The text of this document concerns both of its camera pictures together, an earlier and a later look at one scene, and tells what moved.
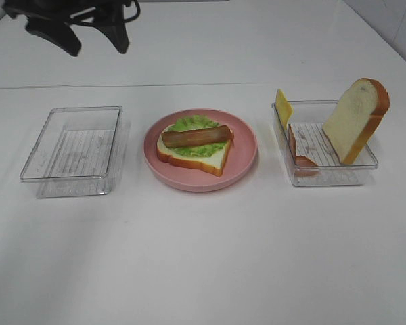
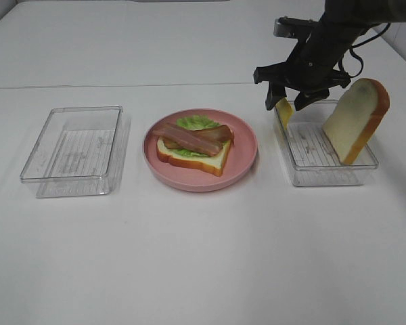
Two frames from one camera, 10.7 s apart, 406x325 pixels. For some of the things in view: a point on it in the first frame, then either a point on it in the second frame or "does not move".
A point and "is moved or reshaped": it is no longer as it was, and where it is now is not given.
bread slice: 355,118 does not move
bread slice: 214,163 does not move
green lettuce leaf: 197,122 is moved or reshaped
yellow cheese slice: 283,107 does not move
